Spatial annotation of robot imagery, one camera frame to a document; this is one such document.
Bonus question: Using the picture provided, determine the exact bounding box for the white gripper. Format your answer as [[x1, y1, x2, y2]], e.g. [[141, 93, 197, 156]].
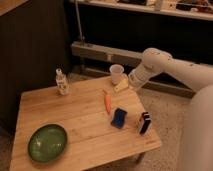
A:
[[114, 64, 155, 92]]

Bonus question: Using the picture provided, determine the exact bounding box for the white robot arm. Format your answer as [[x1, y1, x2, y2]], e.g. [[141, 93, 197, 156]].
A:
[[127, 47, 213, 171]]

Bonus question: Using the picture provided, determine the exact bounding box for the white ceramic cup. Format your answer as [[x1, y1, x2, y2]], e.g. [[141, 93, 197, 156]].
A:
[[109, 64, 124, 85]]

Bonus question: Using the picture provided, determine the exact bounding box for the blue sponge holder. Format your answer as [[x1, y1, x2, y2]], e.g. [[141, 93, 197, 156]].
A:
[[111, 108, 127, 129]]

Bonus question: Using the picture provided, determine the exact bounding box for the grey metal shelf beam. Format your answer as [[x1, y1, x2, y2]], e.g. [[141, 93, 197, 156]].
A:
[[71, 41, 194, 98]]

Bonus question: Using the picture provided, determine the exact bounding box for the black white box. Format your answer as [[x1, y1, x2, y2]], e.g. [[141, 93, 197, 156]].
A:
[[138, 112, 151, 134]]

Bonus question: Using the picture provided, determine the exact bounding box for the wooden table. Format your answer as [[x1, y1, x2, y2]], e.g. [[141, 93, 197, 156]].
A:
[[10, 77, 161, 171]]

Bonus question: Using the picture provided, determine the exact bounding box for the small clear bottle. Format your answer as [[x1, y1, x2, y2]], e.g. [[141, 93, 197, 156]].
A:
[[56, 68, 69, 95]]

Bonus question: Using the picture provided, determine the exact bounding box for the metal vertical pole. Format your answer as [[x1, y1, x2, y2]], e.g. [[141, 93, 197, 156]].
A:
[[74, 0, 85, 46]]

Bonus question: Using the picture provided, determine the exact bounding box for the green bowl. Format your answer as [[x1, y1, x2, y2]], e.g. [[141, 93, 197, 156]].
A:
[[27, 124, 68, 163]]

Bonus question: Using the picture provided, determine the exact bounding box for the upper cluttered shelf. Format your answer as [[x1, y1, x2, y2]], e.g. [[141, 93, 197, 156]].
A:
[[69, 0, 213, 21]]

